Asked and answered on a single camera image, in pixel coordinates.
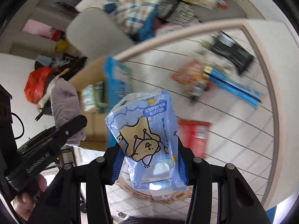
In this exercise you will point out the cardboard box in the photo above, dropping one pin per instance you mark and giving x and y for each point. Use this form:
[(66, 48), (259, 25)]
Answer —
[(117, 77)]

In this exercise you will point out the green snack bag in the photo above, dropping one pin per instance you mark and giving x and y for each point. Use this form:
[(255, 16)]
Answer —
[(99, 96)]

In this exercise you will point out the zebra striped cushion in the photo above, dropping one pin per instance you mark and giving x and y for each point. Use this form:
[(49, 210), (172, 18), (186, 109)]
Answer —
[(176, 12)]

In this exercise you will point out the long blue snack pack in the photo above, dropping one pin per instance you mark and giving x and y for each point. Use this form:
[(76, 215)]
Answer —
[(246, 93)]

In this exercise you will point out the blue bear tissue pack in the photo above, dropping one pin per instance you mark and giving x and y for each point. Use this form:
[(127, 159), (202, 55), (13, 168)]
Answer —
[(144, 124)]

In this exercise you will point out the black snack bag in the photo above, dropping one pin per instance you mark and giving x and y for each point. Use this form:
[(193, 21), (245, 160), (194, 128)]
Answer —
[(228, 48)]

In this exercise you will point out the grey armchair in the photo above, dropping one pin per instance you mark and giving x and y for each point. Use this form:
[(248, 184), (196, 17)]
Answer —
[(95, 34)]

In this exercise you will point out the left hand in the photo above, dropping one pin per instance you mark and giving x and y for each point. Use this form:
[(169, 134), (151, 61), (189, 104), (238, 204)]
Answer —
[(23, 204)]

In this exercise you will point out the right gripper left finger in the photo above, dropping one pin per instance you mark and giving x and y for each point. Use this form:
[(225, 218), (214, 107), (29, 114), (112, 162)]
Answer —
[(60, 203)]

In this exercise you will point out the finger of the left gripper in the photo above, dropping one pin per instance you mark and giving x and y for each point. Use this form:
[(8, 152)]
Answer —
[(54, 138)]

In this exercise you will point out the purple soft cloth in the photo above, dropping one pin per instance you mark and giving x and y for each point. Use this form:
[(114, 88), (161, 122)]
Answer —
[(65, 106)]

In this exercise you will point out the plaid blanket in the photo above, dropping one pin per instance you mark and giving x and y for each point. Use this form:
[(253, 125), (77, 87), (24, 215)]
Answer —
[(135, 17)]

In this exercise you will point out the orange snack bag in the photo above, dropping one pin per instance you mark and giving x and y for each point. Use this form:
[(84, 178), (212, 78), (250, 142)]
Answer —
[(190, 73)]

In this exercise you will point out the white goose plush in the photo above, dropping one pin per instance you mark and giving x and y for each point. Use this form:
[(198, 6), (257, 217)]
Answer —
[(52, 83)]

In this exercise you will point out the yellow tissue pack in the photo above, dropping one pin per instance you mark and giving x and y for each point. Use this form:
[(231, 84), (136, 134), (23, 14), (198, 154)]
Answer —
[(88, 99)]

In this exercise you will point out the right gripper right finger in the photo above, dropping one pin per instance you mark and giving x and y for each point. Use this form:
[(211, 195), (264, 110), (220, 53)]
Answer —
[(236, 201)]

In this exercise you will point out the red plastic bag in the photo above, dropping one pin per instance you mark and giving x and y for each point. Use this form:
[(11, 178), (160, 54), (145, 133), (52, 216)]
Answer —
[(34, 88)]

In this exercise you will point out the red snack bag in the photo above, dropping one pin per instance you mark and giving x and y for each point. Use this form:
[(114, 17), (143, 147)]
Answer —
[(193, 135)]

